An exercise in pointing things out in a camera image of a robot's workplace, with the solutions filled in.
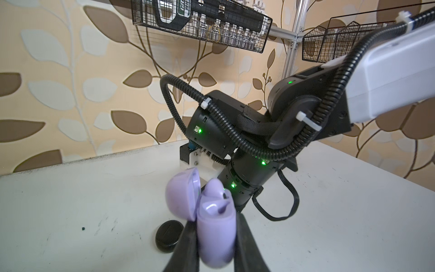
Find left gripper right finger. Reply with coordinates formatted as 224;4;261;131
234;213;270;272

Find purple earbud case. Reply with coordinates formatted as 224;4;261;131
165;168;236;269

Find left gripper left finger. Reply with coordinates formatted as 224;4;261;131
163;222;199;272

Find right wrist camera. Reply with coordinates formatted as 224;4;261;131
179;142;224;187

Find side wire basket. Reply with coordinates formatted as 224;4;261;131
300;1;435;63

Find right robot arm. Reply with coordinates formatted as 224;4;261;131
160;9;435;211

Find black round earbud case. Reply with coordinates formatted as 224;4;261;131
155;220;184;253

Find back wire basket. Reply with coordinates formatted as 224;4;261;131
131;1;273;53

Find purple earbud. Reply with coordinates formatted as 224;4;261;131
202;179;227;199

